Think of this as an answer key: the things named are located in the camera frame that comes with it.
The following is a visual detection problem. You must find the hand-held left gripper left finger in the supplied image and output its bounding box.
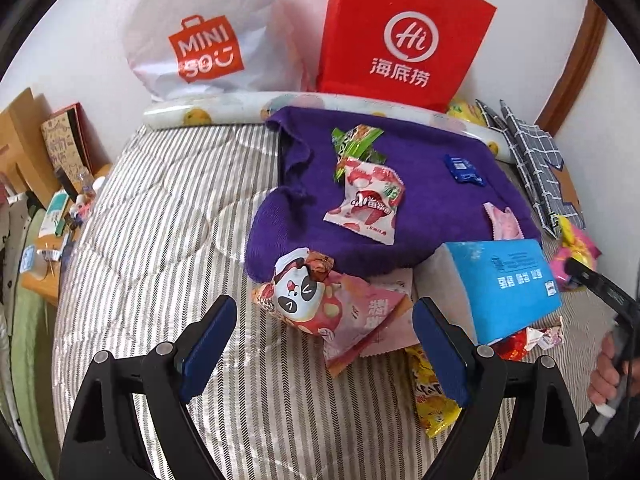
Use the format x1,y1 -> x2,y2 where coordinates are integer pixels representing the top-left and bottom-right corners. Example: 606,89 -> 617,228
59,295 -> 238,480

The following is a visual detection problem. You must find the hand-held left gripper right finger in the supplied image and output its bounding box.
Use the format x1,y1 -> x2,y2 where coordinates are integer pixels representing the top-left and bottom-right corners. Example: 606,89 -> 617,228
411,297 -> 586,480

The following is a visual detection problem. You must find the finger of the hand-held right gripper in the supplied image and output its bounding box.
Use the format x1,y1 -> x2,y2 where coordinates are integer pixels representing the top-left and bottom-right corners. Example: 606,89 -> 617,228
564,256 -> 640,323

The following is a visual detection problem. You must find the yellow snack packet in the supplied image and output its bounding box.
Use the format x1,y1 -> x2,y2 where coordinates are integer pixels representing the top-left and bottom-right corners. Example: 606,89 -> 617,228
404,344 -> 464,439

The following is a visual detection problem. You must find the pink and yellow snack bag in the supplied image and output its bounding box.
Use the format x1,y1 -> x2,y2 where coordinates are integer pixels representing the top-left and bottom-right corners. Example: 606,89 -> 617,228
549,215 -> 602,292

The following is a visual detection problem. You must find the pink triangular snack packet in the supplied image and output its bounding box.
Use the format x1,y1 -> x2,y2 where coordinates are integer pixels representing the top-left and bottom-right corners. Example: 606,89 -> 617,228
320,272 -> 416,377

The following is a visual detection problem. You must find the red snack packet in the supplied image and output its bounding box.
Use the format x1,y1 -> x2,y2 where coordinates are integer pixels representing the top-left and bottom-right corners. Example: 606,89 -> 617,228
495,324 -> 564,362

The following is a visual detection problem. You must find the small pink sachet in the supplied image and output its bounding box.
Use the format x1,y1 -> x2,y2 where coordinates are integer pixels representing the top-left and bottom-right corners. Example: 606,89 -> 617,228
482,201 -> 525,242

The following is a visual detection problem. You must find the white red lychee packet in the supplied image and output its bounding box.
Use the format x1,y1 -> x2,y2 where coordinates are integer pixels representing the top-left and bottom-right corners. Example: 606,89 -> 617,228
322,156 -> 407,247

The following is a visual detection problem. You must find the small blue sachet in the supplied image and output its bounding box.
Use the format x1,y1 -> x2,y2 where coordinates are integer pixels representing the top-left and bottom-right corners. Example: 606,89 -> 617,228
442,152 -> 487,187

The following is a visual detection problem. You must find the green snack packet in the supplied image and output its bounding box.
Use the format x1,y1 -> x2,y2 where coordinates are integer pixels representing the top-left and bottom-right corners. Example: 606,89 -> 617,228
330,124 -> 389,182

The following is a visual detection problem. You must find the person's right hand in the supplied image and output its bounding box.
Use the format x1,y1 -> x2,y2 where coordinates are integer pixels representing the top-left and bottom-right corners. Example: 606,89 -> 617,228
589,332 -> 630,407

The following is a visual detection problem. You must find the blue tissue pack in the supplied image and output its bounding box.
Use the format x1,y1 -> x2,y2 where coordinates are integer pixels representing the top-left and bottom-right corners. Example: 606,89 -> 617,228
430,239 -> 564,348

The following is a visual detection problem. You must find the grey striped quilt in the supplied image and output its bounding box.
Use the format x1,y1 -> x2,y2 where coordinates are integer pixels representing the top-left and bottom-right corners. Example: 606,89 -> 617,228
52,120 -> 617,480

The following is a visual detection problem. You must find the grey checked star cloth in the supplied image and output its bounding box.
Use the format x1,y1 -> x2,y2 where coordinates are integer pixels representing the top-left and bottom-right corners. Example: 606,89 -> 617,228
474,97 -> 582,239

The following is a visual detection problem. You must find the purple towel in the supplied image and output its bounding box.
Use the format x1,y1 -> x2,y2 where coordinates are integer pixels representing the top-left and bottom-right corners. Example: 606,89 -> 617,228
245,105 -> 544,282

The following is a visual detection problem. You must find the wooden nightstand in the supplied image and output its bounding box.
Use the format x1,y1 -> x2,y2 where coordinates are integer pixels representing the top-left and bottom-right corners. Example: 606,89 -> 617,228
20,162 -> 113,307

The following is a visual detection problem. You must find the green blanket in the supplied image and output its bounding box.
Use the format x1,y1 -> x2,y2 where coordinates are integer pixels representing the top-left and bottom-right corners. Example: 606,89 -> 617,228
0,205 -> 57,480

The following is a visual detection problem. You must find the clear plastic cup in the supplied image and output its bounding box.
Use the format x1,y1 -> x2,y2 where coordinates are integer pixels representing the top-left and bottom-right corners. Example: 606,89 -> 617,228
22,245 -> 52,277

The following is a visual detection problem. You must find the green white tube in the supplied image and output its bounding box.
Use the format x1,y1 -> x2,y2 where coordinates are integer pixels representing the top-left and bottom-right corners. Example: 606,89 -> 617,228
40,192 -> 72,237

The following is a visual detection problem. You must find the yellow chip bag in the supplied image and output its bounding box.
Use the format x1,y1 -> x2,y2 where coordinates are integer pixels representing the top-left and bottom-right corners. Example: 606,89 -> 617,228
446,100 -> 487,127

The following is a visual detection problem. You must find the long printed roll pillow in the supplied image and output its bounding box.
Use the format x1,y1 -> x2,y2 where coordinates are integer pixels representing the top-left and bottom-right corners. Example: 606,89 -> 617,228
142,91 -> 512,162

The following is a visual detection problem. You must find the brown notebook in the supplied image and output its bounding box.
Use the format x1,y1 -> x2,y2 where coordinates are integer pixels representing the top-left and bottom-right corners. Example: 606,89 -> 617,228
40,102 -> 112,177

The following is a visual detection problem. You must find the wooden headboard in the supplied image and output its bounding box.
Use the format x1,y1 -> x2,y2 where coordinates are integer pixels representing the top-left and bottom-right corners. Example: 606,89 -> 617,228
0,87 -> 57,197

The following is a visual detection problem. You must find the white plastic shopping bag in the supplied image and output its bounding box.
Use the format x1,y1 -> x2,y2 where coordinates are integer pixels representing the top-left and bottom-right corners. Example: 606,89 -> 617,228
122,0 -> 307,104

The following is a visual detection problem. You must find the red paper bag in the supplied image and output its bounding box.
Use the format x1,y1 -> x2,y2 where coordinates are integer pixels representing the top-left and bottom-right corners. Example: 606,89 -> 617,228
315,0 -> 498,112

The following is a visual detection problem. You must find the wooden door frame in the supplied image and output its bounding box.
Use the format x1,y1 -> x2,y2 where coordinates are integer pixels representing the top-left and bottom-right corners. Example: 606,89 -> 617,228
534,0 -> 609,137

